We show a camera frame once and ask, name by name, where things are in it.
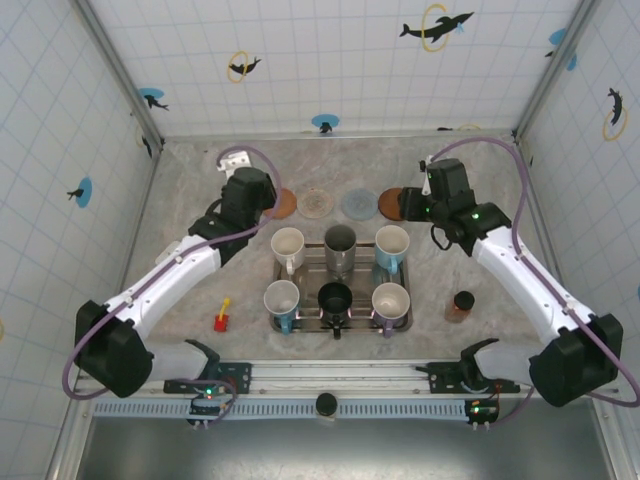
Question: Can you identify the grey metal panel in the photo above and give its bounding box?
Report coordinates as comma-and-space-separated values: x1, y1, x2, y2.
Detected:
79, 417, 616, 480

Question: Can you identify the aluminium mounting rail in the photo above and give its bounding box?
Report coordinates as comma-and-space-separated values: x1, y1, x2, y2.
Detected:
74, 357, 621, 400

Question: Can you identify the white slotted cable duct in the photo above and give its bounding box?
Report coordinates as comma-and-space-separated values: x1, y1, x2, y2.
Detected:
92, 398, 501, 420

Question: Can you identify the round beige patterned coaster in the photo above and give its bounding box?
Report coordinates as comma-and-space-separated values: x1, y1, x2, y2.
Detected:
297, 189, 335, 220

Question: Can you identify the spice jar with black lid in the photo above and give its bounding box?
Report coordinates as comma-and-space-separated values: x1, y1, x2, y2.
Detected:
444, 291, 476, 324

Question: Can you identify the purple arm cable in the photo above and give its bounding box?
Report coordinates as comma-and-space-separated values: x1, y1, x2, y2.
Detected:
62, 144, 281, 427
429, 137, 640, 427

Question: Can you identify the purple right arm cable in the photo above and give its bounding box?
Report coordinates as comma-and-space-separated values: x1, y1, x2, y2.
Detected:
429, 137, 640, 427

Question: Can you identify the green right controller board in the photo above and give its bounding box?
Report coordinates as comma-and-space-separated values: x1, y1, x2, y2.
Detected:
463, 398, 501, 431

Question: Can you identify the rectangular steel tray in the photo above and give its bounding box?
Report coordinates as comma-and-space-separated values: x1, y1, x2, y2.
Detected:
272, 239, 415, 334

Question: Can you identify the round cork coaster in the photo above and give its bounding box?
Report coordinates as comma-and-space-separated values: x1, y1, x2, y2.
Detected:
263, 188, 297, 220

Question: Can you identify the purple mug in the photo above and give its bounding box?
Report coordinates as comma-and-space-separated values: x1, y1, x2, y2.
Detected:
370, 282, 412, 339

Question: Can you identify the light blue mug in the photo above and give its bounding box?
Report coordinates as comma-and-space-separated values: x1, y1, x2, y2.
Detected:
374, 224, 411, 277

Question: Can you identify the fish blue oval sticker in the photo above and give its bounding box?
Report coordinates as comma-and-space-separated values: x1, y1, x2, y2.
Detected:
66, 177, 94, 208
310, 113, 341, 135

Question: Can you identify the small dolphin yellow ring sticker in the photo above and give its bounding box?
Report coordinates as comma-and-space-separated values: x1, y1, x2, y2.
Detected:
227, 49, 263, 84

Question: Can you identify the blue blob sticker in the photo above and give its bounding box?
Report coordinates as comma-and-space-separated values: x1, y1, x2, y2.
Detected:
544, 27, 579, 71

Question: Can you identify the green left controller board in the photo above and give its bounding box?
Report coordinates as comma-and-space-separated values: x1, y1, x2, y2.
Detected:
187, 392, 227, 430

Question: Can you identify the round black knob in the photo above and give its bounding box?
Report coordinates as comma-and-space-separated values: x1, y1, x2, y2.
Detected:
314, 392, 340, 417

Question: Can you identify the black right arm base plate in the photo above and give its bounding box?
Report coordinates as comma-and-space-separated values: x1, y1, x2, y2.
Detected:
414, 360, 521, 395

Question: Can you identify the stainless steel cup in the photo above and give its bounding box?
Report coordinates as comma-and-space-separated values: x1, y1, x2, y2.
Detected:
323, 224, 358, 275

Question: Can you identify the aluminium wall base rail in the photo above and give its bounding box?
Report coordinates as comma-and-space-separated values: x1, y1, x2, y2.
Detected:
159, 128, 519, 142

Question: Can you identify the large dolphin yellow ring sticker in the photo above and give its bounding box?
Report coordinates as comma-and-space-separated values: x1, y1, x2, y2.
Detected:
398, 3, 475, 54

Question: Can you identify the black mug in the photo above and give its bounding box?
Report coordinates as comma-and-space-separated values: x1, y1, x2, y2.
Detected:
317, 282, 354, 340

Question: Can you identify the round grey-blue coaster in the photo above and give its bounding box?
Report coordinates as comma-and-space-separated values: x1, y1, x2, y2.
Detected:
341, 188, 377, 221

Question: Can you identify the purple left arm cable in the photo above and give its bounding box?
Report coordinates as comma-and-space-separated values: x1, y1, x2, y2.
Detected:
62, 144, 281, 427

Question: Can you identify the round dark brown coaster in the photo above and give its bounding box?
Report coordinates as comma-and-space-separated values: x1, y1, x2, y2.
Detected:
378, 187, 407, 221

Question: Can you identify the teal blue mug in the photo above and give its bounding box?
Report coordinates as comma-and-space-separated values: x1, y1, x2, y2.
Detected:
263, 279, 301, 336

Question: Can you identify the aluminium side rail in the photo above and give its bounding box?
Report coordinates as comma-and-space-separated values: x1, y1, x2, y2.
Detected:
512, 139, 586, 357
102, 143, 164, 359

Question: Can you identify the shark blue oval sticker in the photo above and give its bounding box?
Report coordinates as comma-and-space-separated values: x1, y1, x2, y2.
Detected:
138, 87, 170, 112

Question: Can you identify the red and yellow toy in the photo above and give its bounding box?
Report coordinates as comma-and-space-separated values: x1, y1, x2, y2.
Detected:
213, 297, 233, 333

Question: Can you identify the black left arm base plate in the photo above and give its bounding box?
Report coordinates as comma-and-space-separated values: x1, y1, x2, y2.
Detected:
163, 360, 253, 396

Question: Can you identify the white ceramic mug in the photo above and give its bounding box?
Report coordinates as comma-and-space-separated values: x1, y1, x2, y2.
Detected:
270, 227, 307, 276

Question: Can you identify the aluminium frame post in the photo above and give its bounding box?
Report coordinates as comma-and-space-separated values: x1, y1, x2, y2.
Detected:
74, 0, 166, 154
514, 0, 601, 144

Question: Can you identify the green controller board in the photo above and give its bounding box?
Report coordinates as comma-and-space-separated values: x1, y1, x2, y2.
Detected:
463, 398, 501, 431
187, 392, 227, 430

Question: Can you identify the upright dolphin yellow ring sticker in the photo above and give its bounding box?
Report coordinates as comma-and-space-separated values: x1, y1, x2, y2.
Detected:
602, 87, 630, 142

